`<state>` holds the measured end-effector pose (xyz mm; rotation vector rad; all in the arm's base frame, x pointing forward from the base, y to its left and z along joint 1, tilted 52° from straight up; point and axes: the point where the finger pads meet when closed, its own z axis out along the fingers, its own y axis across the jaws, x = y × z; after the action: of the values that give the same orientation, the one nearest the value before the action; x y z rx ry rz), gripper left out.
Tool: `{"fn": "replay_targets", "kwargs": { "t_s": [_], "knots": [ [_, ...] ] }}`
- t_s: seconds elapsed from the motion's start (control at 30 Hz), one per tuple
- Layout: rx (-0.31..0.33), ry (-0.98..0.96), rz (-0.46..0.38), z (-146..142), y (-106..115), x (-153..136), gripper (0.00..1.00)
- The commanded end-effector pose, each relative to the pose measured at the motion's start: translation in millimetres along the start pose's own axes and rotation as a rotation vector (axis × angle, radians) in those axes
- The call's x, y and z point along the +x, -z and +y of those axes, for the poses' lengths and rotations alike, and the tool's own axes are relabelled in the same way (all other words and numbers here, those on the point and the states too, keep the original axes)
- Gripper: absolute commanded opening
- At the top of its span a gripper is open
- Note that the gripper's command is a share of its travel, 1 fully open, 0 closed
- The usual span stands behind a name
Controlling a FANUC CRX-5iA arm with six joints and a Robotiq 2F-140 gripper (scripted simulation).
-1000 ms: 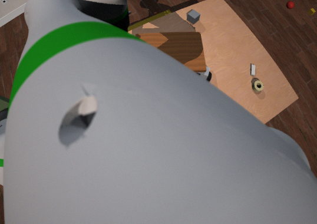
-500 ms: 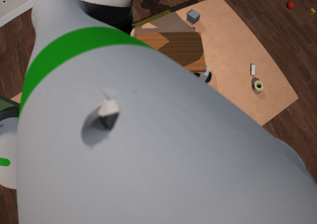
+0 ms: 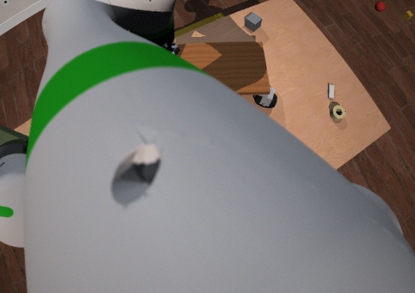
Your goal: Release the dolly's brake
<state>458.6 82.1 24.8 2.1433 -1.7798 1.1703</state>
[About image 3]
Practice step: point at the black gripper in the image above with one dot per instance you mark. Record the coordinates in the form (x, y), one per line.
(174, 50)

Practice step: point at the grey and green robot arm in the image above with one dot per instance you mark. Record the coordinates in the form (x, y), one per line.
(144, 174)

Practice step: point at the beige roll of masking tape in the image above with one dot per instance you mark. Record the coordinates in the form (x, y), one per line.
(334, 115)

